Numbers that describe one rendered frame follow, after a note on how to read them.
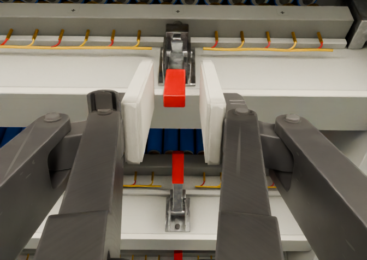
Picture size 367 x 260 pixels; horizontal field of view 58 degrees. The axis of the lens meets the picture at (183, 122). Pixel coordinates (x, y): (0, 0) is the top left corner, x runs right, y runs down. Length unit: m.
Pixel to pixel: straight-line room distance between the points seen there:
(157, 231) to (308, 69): 0.23
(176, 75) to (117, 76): 0.07
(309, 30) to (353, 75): 0.05
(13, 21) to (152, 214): 0.24
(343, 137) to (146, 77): 0.23
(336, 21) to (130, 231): 0.29
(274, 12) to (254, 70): 0.05
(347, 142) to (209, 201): 0.16
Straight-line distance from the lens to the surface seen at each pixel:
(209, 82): 0.16
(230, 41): 0.28
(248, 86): 0.25
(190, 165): 0.39
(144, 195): 0.40
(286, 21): 0.28
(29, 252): 0.60
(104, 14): 0.28
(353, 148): 0.34
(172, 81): 0.19
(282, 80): 0.26
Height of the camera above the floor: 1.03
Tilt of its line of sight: 39 degrees down
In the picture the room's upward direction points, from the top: 1 degrees clockwise
